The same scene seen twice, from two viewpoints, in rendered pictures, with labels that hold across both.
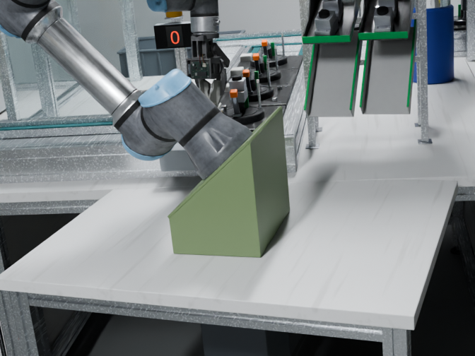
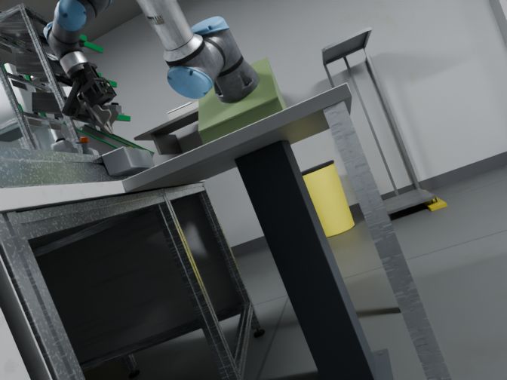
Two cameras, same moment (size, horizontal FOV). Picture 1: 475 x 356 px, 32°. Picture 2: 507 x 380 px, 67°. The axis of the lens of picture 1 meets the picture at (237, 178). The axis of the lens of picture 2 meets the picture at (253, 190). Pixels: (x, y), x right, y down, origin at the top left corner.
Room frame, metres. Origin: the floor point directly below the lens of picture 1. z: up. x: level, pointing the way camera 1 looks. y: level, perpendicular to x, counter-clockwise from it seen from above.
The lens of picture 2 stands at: (1.98, 1.25, 0.75)
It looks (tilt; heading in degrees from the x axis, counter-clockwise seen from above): 2 degrees down; 263
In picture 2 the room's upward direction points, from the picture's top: 22 degrees counter-clockwise
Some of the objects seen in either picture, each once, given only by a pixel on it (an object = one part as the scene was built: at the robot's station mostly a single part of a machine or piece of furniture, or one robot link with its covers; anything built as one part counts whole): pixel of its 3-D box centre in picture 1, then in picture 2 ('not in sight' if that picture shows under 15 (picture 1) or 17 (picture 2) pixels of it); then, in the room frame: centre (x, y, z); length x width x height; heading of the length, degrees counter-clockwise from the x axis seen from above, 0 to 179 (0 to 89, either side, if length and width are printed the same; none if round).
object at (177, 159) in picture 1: (199, 155); (130, 161); (2.15, 0.10, 0.93); 0.21 x 0.07 x 0.06; 80
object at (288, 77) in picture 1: (259, 66); not in sight; (2.84, -0.12, 1.01); 0.24 x 0.24 x 0.13; 80
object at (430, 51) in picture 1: (432, 43); not in sight; (3.03, -0.76, 1.00); 0.16 x 0.16 x 0.27
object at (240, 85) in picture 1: (238, 87); (61, 151); (2.36, -0.03, 1.06); 0.08 x 0.04 x 0.07; 170
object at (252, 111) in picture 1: (240, 114); not in sight; (2.35, -0.03, 0.98); 0.14 x 0.14 x 0.02
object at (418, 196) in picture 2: not in sight; (376, 128); (0.40, -1.93, 0.77); 0.59 x 0.46 x 1.53; 68
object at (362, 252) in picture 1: (244, 231); (247, 151); (1.80, 0.00, 0.84); 0.90 x 0.70 x 0.03; 68
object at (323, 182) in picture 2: not in sight; (325, 199); (0.97, -2.25, 0.32); 0.41 x 0.40 x 0.64; 68
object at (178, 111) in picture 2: not in sight; (188, 111); (1.85, -2.64, 1.62); 0.37 x 0.36 x 0.09; 158
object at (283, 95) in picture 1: (250, 82); not in sight; (2.60, -0.07, 1.01); 0.24 x 0.24 x 0.13; 80
